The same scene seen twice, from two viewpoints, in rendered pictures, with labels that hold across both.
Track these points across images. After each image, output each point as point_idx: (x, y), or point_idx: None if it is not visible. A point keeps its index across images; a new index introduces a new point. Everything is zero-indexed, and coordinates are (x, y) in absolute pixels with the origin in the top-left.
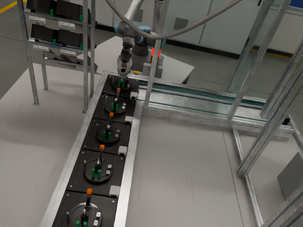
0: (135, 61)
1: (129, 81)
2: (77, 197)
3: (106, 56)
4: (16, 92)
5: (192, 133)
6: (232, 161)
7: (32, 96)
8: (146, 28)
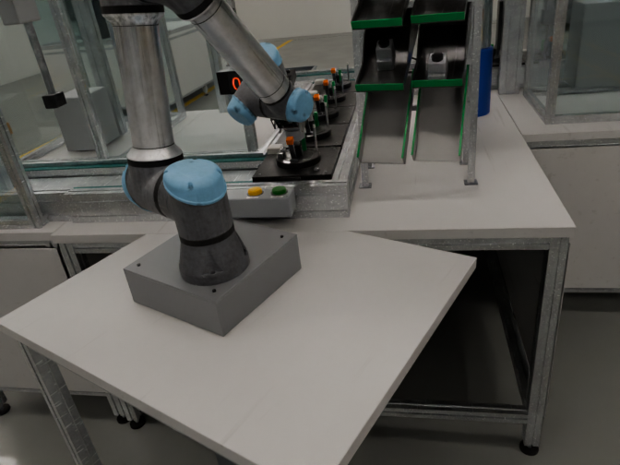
0: (244, 226)
1: (280, 152)
2: (346, 90)
3: (353, 298)
4: (522, 169)
5: None
6: None
7: (485, 169)
8: (185, 163)
